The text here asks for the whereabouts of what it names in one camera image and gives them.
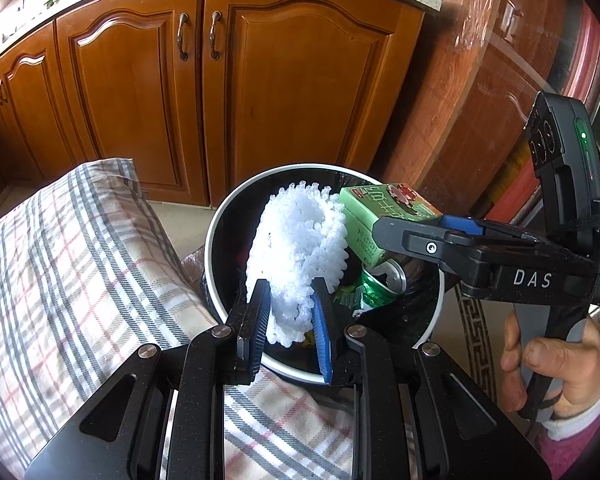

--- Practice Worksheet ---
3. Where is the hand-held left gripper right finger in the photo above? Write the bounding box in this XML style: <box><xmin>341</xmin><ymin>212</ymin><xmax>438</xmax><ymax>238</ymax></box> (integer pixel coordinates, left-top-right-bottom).
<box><xmin>310</xmin><ymin>277</ymin><xmax>553</xmax><ymax>480</ymax></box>

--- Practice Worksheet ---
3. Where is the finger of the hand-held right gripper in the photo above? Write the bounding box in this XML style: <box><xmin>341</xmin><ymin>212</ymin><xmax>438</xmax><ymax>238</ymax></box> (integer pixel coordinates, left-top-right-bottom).
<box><xmin>440</xmin><ymin>215</ymin><xmax>543</xmax><ymax>248</ymax></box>
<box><xmin>371</xmin><ymin>217</ymin><xmax>481</xmax><ymax>273</ymax></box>

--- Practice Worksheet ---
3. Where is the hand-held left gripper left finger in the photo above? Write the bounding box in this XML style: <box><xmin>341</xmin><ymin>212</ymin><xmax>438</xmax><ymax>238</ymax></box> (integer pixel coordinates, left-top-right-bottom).
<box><xmin>25</xmin><ymin>279</ymin><xmax>273</xmax><ymax>480</ymax></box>

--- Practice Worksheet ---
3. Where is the green snack packet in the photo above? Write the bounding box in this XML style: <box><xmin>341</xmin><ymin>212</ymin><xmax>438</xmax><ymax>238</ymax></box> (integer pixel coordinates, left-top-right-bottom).
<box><xmin>332</xmin><ymin>285</ymin><xmax>363</xmax><ymax>311</ymax></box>

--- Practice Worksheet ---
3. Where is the green drink carton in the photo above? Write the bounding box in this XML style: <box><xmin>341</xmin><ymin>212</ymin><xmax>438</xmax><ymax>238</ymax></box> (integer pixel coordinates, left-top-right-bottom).
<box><xmin>338</xmin><ymin>182</ymin><xmax>443</xmax><ymax>268</ymax></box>

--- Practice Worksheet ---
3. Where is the crushed green drink can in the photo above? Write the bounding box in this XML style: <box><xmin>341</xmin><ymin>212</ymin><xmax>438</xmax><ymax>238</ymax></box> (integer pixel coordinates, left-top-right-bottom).
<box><xmin>357</xmin><ymin>260</ymin><xmax>409</xmax><ymax>312</ymax></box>

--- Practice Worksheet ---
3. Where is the white foam fruit net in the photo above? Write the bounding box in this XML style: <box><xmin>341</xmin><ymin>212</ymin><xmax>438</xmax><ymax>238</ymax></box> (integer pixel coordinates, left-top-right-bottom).
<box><xmin>244</xmin><ymin>180</ymin><xmax>351</xmax><ymax>348</ymax></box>

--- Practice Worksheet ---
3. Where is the black round trash bin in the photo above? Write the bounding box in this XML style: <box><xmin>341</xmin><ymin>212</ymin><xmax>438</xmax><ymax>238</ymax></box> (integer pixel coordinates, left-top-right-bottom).
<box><xmin>203</xmin><ymin>162</ymin><xmax>446</xmax><ymax>386</ymax></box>

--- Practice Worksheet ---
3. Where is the person's right forearm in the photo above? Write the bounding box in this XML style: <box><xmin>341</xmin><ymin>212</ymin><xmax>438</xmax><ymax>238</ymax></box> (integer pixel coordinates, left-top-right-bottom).
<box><xmin>530</xmin><ymin>370</ymin><xmax>600</xmax><ymax>480</ymax></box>

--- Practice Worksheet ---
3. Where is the person's right hand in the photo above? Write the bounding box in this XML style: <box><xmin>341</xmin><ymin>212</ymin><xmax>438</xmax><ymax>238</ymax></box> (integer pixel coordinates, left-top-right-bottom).
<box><xmin>500</xmin><ymin>310</ymin><xmax>600</xmax><ymax>421</ymax></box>

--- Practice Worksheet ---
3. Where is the plastic wrapped wooden furniture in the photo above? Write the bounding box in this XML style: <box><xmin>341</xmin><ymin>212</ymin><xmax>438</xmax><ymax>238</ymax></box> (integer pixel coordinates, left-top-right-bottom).
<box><xmin>380</xmin><ymin>0</ymin><xmax>600</xmax><ymax>241</ymax></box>

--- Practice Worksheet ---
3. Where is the patterned floor rug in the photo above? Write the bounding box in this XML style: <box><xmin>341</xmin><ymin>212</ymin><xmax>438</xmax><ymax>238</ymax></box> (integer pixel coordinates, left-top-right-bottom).
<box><xmin>452</xmin><ymin>285</ymin><xmax>512</xmax><ymax>411</ymax></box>

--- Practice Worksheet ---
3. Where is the striped red cloth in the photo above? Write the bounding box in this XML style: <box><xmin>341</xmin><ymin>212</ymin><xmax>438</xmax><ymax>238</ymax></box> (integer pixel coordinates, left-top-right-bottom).
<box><xmin>545</xmin><ymin>5</ymin><xmax>600</xmax><ymax>111</ymax></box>

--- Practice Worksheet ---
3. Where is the plaid blanket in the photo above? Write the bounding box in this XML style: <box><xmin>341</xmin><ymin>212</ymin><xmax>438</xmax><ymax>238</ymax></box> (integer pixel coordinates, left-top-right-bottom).
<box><xmin>0</xmin><ymin>157</ymin><xmax>356</xmax><ymax>480</ymax></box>

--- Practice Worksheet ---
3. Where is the wooden kitchen cabinet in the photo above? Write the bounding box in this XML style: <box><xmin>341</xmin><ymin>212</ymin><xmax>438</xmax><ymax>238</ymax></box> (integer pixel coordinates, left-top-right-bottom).
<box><xmin>0</xmin><ymin>0</ymin><xmax>426</xmax><ymax>208</ymax></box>

